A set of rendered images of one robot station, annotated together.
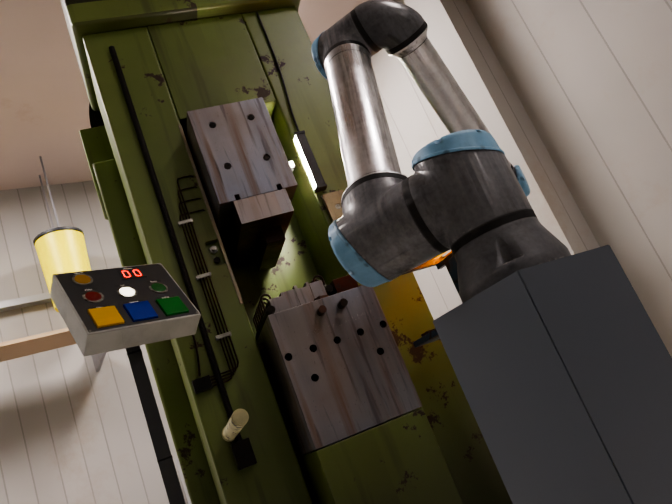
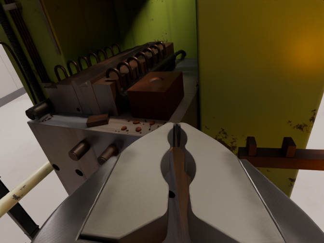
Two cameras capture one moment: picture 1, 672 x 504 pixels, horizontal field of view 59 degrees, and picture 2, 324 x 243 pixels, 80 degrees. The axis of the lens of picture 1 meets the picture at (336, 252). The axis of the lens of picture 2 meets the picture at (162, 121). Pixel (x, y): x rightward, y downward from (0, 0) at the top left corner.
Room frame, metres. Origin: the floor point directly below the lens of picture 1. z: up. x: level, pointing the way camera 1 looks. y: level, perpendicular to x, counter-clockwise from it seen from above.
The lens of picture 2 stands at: (1.82, -0.26, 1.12)
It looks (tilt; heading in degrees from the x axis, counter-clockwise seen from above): 31 degrees down; 46
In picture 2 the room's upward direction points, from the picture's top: 9 degrees counter-clockwise
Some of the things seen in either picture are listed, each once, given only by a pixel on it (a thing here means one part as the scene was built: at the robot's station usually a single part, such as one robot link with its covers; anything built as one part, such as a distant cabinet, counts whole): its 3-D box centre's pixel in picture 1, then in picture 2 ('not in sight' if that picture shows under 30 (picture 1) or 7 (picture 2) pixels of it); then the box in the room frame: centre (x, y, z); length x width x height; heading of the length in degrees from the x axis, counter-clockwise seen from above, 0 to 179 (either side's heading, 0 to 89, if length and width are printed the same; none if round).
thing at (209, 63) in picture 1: (210, 95); not in sight; (2.34, 0.26, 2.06); 0.44 x 0.41 x 0.47; 20
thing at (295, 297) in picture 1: (289, 313); (124, 69); (2.19, 0.25, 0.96); 0.42 x 0.20 x 0.09; 20
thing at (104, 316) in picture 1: (105, 317); not in sight; (1.56, 0.66, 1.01); 0.07 x 0.05 x 0.07; 135
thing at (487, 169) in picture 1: (465, 189); not in sight; (0.99, -0.25, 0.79); 0.17 x 0.15 x 0.18; 64
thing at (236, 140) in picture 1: (247, 173); not in sight; (2.20, 0.21, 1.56); 0.42 x 0.39 x 0.40; 20
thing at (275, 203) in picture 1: (257, 229); not in sight; (2.19, 0.25, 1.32); 0.42 x 0.20 x 0.10; 20
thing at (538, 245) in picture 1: (504, 256); not in sight; (0.99, -0.26, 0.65); 0.19 x 0.19 x 0.10
